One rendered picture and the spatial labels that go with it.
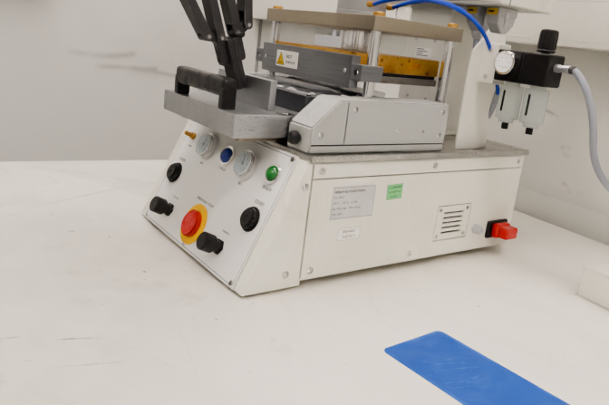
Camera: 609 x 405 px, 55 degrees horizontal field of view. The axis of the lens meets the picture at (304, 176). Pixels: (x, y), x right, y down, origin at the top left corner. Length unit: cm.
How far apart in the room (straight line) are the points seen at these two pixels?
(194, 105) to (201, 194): 14
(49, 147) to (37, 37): 37
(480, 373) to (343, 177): 29
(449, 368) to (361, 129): 32
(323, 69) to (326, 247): 26
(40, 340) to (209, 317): 18
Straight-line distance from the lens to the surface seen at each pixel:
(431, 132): 88
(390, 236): 86
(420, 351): 69
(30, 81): 220
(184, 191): 92
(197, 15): 80
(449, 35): 91
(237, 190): 81
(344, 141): 77
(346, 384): 61
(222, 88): 76
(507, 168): 103
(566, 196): 135
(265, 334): 67
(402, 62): 90
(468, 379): 66
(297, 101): 81
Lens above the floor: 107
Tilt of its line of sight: 14 degrees down
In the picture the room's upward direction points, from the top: 7 degrees clockwise
